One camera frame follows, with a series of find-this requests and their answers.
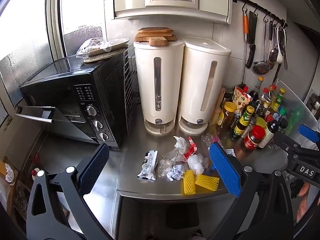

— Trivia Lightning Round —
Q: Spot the snack packet with clip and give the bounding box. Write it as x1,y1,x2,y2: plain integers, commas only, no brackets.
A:
232,84,252,110

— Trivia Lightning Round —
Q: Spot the frosted glass window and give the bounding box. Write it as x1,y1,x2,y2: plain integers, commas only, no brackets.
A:
0,0,105,107

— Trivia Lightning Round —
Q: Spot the black waste bin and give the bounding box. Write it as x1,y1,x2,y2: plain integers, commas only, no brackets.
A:
166,203,199,231

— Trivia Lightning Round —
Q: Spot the short yellow-lid jar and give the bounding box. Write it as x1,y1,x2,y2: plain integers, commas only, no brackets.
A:
255,117,267,130

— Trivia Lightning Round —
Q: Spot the clear plastic bag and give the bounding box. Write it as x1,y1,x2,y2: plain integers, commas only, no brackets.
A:
162,147,187,166

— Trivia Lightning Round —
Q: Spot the black wall rail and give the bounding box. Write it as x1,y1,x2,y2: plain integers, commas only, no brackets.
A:
232,0,288,28

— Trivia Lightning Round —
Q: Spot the steel pot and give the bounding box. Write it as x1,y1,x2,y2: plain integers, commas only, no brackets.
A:
309,94,320,121

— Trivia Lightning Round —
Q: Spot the square spice bottle black lid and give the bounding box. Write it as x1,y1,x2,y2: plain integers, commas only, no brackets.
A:
277,117,288,133

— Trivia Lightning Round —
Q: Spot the tall dark bottle orange cap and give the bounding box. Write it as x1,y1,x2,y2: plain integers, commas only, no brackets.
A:
249,76,265,103

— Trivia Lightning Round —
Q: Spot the wire oven rack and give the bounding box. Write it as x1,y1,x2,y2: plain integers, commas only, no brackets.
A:
123,44,140,136

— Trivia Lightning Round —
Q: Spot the yellow foam fruit net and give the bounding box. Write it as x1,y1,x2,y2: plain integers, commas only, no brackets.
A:
195,174,221,193
181,169,195,196

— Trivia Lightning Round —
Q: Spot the orange-handled steel ladle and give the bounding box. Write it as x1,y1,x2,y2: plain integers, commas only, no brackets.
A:
240,9,251,87

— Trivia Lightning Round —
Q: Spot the white plastic bag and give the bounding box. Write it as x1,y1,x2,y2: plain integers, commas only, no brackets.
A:
4,163,16,186

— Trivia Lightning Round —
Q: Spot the black white snack wrapper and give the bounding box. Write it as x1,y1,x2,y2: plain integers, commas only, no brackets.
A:
137,150,159,181

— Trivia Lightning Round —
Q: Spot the cream rice dispenser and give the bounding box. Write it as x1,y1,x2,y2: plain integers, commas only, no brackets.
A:
178,37,232,135
133,41,185,135

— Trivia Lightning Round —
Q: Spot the small dark bottle yellow cap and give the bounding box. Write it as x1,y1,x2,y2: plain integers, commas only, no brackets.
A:
262,100,272,117

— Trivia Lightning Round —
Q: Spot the metal-lid spice jar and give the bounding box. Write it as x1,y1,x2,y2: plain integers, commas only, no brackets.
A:
246,117,257,138

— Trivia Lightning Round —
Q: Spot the cream wall cabinet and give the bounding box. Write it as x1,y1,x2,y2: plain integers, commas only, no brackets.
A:
114,0,234,25

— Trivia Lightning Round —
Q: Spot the steel cleaver black handle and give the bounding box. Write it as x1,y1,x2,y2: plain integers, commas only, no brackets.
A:
245,10,258,69

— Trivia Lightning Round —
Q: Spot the white tissue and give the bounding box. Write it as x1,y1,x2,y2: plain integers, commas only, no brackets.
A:
187,154,209,175

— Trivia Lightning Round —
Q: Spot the steel kitchen utensil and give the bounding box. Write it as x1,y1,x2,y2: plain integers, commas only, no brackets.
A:
280,26,289,71

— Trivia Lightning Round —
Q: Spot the dark long utensil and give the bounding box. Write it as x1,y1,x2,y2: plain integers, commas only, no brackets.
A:
272,64,283,83

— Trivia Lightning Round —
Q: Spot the plastic-wrapped plate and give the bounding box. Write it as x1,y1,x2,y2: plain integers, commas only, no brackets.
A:
76,37,130,57

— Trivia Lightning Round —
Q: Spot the glass oil dispenser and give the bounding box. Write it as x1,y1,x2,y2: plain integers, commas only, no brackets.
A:
255,100,265,118

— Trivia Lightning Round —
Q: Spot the red-lid chili sauce jar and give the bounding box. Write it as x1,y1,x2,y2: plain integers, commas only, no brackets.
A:
244,125,266,151

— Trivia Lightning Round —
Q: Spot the black toaster oven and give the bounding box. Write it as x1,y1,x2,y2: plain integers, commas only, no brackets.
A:
14,54,137,148

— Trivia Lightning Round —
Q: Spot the woven round trivet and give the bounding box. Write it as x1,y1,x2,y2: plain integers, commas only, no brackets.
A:
83,49,126,63

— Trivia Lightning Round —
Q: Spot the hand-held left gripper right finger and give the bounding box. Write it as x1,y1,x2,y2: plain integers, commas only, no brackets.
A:
207,142,295,240

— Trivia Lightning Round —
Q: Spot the yellow-lid honey jar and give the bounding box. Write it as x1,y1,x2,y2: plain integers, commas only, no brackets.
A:
217,102,237,128

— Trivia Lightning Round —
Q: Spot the green-label bottle yellow cap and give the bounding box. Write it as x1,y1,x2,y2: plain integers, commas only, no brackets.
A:
272,88,286,112

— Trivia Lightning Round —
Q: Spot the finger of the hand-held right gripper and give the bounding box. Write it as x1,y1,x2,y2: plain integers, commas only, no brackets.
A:
271,131,320,156
298,124,320,143

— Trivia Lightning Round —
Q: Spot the soy sauce bottle red cap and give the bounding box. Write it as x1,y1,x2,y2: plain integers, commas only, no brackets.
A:
258,115,279,149

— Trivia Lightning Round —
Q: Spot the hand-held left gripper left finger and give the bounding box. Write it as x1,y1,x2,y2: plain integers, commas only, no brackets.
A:
26,143,114,240

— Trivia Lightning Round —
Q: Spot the person's right hand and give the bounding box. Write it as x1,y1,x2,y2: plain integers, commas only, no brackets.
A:
296,182,317,223

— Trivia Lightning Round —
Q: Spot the thin wooden cutting board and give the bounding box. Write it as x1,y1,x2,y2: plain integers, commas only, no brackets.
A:
137,27,174,37

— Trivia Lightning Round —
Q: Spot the steel skimmer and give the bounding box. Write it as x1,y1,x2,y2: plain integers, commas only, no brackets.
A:
253,15,272,76

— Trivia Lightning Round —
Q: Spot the foil ball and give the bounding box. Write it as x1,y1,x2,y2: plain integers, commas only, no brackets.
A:
167,164,185,181

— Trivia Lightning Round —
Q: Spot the white plastic wrap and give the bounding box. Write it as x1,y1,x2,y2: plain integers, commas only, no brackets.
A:
173,136,187,155

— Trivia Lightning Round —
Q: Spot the clear plastic splash guard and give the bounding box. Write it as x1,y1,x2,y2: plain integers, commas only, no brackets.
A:
272,80,320,142

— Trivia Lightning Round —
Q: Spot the dark sauce bottle green label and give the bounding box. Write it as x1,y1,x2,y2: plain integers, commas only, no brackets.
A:
234,106,255,138

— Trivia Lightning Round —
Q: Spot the small clear plastic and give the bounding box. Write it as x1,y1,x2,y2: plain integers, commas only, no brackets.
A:
157,159,173,178

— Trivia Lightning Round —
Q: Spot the steel serving spoon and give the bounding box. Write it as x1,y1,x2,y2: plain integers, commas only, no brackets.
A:
268,20,279,62

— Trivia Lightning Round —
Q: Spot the green soda bottle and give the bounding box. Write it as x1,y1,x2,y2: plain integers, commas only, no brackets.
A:
285,106,306,136

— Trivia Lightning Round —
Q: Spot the black range hood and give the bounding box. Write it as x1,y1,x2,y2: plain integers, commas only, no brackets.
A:
294,22,320,47

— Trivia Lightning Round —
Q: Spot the dark steel grinder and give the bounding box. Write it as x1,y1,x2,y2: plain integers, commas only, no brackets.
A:
222,86,234,103

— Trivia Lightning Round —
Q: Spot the red wrapper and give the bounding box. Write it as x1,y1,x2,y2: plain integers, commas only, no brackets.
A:
184,137,198,162

